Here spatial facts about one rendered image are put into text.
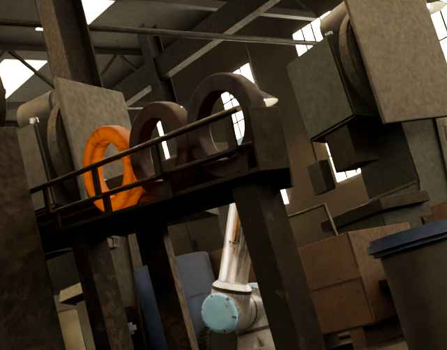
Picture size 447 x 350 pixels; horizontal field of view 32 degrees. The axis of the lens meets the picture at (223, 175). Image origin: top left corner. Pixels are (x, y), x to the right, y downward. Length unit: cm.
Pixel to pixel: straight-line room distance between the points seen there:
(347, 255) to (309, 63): 351
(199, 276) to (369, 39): 275
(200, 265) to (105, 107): 156
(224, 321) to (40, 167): 337
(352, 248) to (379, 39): 326
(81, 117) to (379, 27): 286
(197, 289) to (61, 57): 259
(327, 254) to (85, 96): 264
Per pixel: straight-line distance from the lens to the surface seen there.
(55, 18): 720
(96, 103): 628
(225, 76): 135
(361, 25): 713
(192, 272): 565
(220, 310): 288
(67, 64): 701
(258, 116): 129
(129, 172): 158
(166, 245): 195
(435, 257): 230
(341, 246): 431
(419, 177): 739
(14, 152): 184
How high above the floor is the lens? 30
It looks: 11 degrees up
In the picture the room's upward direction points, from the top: 15 degrees counter-clockwise
